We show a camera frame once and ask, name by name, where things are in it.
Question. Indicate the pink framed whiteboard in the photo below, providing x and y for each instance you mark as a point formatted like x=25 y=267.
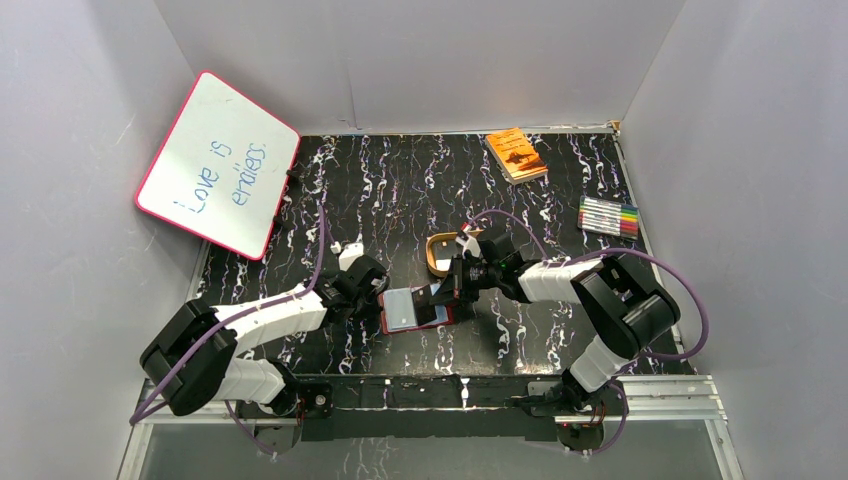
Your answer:
x=222 y=169

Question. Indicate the red card holder wallet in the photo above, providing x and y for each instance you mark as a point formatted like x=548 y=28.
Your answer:
x=397 y=315

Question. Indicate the pack of coloured markers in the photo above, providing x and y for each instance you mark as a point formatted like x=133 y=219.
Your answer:
x=609 y=218

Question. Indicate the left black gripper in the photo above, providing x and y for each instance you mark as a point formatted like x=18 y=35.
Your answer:
x=379 y=285

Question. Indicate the orange book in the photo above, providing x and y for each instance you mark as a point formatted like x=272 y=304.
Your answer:
x=517 y=157

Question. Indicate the gold oval tray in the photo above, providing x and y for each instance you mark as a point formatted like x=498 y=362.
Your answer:
x=441 y=249

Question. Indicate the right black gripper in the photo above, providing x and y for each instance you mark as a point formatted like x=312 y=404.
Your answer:
x=456 y=286

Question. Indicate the aluminium frame rail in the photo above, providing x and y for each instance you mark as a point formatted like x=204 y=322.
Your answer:
x=672 y=398

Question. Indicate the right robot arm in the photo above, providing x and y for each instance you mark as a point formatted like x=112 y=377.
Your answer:
x=624 y=303

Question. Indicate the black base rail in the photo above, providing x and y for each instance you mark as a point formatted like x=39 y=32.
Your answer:
x=335 y=407

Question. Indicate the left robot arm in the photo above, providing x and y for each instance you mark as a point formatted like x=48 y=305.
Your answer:
x=198 y=356

